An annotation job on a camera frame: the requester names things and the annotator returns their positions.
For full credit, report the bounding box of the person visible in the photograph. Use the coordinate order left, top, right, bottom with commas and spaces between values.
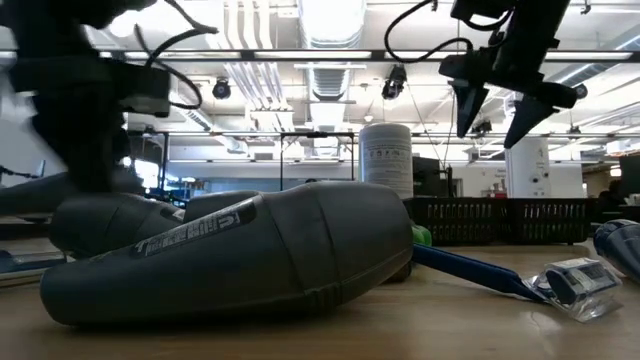
597, 178, 626, 211

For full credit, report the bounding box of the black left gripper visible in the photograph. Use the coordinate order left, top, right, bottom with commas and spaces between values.
7, 55, 172, 194

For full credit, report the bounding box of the white cylindrical canister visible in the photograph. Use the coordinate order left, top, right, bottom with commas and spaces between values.
358, 122, 415, 200

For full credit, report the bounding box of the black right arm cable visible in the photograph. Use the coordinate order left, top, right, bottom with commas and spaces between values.
383, 0, 475, 65

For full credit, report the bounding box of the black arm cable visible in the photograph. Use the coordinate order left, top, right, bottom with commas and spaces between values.
132, 0, 220, 111
383, 0, 475, 65

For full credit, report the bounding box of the black computer monitor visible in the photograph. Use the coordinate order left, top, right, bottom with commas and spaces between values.
618, 154, 640, 199
412, 156, 454, 199

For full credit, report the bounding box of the green travel toiletry tube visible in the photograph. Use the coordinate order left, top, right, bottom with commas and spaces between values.
410, 223, 434, 247

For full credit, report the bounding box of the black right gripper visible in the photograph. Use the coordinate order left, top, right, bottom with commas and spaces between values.
438, 49, 579, 150

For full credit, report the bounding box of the silver ceiling air duct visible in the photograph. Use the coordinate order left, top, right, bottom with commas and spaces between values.
297, 0, 369, 104

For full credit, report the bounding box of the white room pillar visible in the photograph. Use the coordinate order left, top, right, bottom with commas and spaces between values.
504, 135, 552, 199

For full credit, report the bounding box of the black metal stand frame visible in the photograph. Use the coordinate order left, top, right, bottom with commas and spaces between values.
278, 131, 357, 192

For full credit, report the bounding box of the blue disposable razor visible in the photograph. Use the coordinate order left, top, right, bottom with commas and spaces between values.
412, 243, 624, 324

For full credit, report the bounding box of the black ceiling camera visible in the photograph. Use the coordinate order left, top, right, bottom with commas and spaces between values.
211, 77, 233, 101
381, 64, 408, 101

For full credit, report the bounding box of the black perforated plastic basket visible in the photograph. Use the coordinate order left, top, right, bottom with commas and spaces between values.
504, 197, 595, 246
403, 197, 507, 246

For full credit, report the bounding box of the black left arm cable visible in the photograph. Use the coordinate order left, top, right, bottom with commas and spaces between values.
132, 0, 220, 111

